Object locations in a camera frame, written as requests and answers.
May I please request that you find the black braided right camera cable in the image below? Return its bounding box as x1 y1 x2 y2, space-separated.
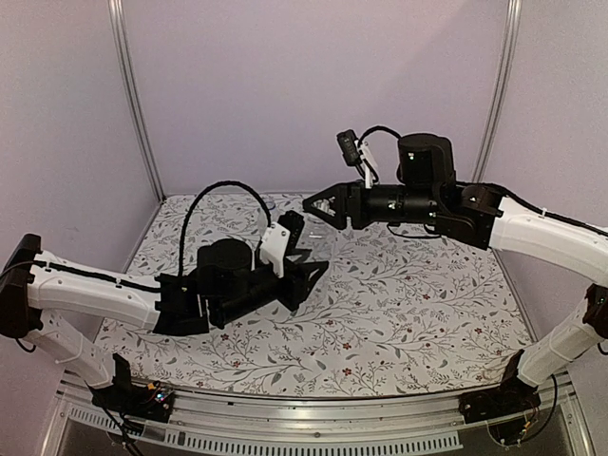
356 124 403 186

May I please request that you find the black braided camera cable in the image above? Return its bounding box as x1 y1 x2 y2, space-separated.
356 124 403 186
178 180 274 276

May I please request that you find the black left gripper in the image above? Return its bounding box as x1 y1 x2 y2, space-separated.
216 250 328 328

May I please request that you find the wrist camera on white mount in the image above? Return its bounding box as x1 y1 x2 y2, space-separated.
336 129 380 189
257 210 304 278

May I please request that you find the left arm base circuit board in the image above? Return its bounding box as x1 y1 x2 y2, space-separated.
89 353 175 424

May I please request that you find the aluminium corner post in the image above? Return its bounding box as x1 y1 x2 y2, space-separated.
107 0 166 203
472 0 523 181

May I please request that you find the clear Pepsi plastic bottle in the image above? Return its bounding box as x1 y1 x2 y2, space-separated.
264 198 279 220

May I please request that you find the left wrist camera on white mount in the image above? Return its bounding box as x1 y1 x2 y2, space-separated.
257 210 304 278

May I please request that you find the right wrist camera on white mount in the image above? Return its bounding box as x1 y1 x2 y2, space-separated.
336 129 380 189

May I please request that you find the aluminium corner post right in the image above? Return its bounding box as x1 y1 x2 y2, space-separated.
472 0 523 181

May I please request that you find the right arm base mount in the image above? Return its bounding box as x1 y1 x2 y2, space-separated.
458 350 541 446

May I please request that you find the floral patterned table mat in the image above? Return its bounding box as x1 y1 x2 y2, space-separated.
92 191 531 398

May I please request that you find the black braided left camera cable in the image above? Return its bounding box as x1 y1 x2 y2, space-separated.
178 180 274 276

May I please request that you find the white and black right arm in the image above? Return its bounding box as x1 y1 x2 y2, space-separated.
303 133 607 414

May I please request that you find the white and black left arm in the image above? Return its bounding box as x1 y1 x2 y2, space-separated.
1 228 329 412

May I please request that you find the aluminium front frame rail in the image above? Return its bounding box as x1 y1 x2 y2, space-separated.
39 370 595 456

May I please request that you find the aluminium corner post left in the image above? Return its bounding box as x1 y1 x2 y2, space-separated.
107 0 166 203

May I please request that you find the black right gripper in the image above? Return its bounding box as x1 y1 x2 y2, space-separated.
302 180 440 230

